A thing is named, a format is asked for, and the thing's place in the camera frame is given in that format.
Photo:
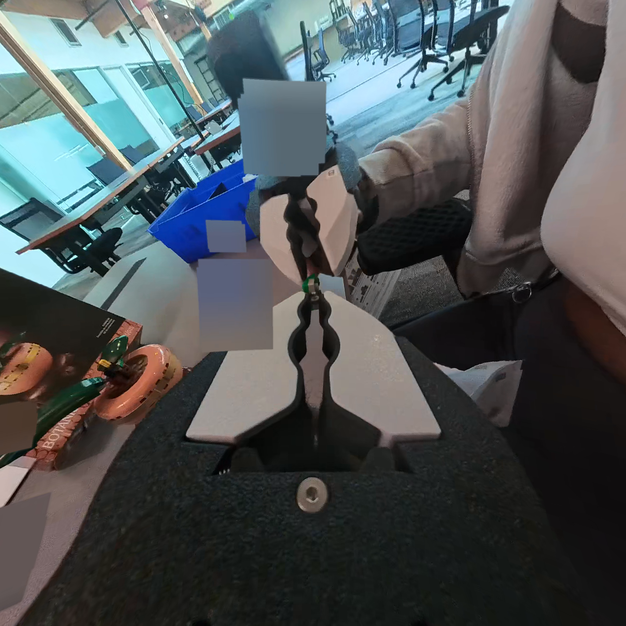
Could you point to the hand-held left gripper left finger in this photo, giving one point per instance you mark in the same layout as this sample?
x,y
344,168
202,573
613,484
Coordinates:
x,y
254,381

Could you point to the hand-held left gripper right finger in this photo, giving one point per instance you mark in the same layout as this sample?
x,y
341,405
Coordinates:
x,y
376,381

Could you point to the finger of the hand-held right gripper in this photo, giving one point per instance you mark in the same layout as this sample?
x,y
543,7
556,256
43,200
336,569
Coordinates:
x,y
274,230
337,220

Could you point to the small green toy brick piece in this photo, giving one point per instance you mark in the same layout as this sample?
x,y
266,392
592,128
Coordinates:
x,y
311,284

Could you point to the person's right forearm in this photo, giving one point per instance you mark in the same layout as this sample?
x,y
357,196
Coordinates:
x,y
430,156

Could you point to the wooden office desk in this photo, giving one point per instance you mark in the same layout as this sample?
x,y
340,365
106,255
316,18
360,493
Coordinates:
x,y
217,137
88,210

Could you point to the grey desk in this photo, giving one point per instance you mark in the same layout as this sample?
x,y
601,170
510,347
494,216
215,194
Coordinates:
x,y
146,313

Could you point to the white sheet with black print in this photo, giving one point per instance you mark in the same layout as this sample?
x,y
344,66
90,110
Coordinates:
x,y
371,288

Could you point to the large blue storage bin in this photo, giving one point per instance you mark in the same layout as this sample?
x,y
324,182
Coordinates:
x,y
181,230

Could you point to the row of black office chairs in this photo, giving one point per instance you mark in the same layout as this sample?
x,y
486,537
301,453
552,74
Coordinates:
x,y
440,39

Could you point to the black swivel chair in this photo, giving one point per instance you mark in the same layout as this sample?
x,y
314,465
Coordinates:
x,y
98,242

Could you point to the black floor pole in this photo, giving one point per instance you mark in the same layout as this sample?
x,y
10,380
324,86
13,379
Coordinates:
x,y
165,73

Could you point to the person's pale hooded sweater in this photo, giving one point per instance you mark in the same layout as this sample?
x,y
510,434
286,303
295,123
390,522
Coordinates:
x,y
538,122

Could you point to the dark toy set box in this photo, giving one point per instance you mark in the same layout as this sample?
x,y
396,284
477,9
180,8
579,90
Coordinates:
x,y
63,323

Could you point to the person's dark pants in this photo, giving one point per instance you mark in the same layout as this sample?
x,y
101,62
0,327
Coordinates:
x,y
562,464

